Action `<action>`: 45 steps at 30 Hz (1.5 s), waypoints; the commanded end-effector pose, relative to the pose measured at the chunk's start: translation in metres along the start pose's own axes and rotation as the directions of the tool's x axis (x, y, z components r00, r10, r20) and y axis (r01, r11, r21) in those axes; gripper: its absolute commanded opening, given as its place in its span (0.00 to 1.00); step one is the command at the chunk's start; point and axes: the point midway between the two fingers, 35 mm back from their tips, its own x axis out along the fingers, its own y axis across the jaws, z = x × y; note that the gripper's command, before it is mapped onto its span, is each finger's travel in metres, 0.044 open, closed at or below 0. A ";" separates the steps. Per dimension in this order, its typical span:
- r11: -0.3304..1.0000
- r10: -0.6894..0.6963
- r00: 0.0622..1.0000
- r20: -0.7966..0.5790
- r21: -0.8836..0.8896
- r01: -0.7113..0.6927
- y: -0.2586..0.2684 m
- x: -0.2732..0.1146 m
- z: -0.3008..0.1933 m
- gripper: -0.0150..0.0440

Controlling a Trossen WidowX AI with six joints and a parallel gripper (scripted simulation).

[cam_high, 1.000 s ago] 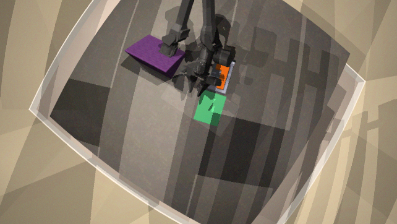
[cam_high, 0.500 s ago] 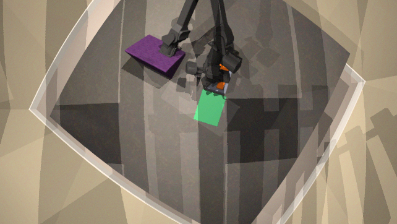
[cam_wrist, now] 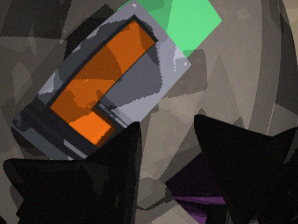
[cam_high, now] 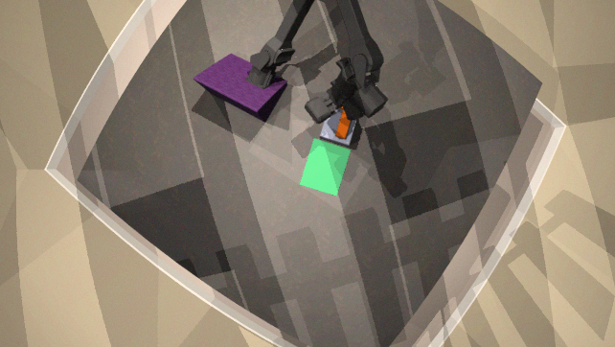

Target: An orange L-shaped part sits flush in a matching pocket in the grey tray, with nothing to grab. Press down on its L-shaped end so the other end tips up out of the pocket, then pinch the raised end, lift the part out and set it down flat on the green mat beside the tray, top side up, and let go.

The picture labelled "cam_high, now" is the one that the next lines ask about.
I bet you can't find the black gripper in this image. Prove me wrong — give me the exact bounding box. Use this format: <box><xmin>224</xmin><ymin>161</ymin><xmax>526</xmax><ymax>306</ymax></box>
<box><xmin>305</xmin><ymin>80</ymin><xmax>353</xmax><ymax>125</ymax></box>

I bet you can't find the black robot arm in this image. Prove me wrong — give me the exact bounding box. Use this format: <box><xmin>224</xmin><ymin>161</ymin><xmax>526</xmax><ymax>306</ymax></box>
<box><xmin>246</xmin><ymin>0</ymin><xmax>389</xmax><ymax>120</ymax></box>

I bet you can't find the orange l-shaped part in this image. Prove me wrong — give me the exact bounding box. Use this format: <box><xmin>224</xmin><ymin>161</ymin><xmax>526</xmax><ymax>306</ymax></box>
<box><xmin>335</xmin><ymin>106</ymin><xmax>350</xmax><ymax>139</ymax></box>

